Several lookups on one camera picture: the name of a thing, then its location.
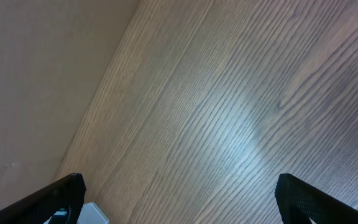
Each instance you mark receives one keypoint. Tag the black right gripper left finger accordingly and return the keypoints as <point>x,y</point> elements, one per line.
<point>59,202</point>

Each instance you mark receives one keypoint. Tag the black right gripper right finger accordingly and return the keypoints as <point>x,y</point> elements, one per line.
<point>299,202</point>

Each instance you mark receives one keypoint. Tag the white block under right gripper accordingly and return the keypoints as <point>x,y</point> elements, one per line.
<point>90,214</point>

